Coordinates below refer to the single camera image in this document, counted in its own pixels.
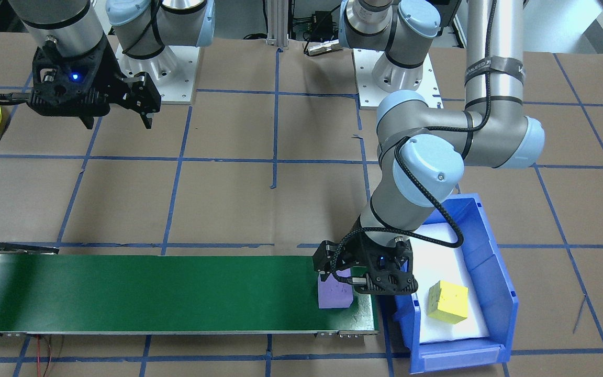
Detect purple foam block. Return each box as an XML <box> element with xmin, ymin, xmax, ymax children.
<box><xmin>317</xmin><ymin>270</ymin><xmax>355</xmax><ymax>309</ymax></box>

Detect silver metal cylinder connector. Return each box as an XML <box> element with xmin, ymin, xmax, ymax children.
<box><xmin>304</xmin><ymin>39</ymin><xmax>341</xmax><ymax>57</ymax></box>

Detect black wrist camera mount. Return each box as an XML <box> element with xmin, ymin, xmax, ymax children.
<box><xmin>27</xmin><ymin>42</ymin><xmax>115</xmax><ymax>117</ymax></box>
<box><xmin>356</xmin><ymin>233</ymin><xmax>419</xmax><ymax>295</ymax></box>

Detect red conveyor wires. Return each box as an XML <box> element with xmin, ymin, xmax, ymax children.
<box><xmin>35</xmin><ymin>335</ymin><xmax>66</xmax><ymax>377</ymax></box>

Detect aluminium post between arms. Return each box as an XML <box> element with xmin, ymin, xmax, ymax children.
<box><xmin>265</xmin><ymin>0</ymin><xmax>289</xmax><ymax>50</ymax></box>

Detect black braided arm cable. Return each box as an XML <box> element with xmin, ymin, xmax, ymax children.
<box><xmin>332</xmin><ymin>0</ymin><xmax>497</xmax><ymax>286</ymax></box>

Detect blue plastic bin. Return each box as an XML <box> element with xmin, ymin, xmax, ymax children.
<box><xmin>380</xmin><ymin>194</ymin><xmax>518</xmax><ymax>376</ymax></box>

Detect yellow foam block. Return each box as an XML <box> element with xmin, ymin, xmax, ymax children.
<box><xmin>426</xmin><ymin>280</ymin><xmax>470</xmax><ymax>324</ymax></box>

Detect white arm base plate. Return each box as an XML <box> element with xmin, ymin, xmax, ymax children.
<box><xmin>353</xmin><ymin>50</ymin><xmax>444</xmax><ymax>110</ymax></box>
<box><xmin>116</xmin><ymin>45</ymin><xmax>200</xmax><ymax>105</ymax></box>

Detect small black electronics box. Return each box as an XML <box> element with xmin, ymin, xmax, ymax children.
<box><xmin>311</xmin><ymin>10</ymin><xmax>334</xmax><ymax>33</ymax></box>

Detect white foam pad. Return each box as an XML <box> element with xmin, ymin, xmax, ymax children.
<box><xmin>410</xmin><ymin>223</ymin><xmax>490</xmax><ymax>345</ymax></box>

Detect green conveyor belt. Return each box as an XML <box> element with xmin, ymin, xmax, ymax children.
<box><xmin>0</xmin><ymin>242</ymin><xmax>381</xmax><ymax>338</ymax></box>

